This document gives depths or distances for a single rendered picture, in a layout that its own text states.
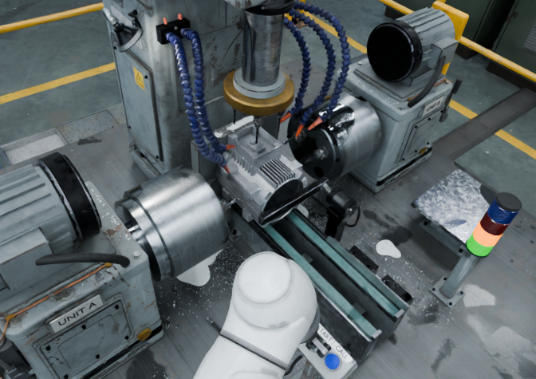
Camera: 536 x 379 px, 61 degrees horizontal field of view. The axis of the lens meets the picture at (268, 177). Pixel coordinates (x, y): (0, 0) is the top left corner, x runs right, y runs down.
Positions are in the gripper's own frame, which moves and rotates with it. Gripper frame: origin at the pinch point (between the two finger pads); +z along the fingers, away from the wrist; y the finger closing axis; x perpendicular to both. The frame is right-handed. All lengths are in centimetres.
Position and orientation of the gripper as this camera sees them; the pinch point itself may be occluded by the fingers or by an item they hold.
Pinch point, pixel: (313, 339)
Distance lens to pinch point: 97.3
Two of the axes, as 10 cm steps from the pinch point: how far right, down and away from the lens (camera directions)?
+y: -6.4, -5.8, 5.1
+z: 2.3, 4.8, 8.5
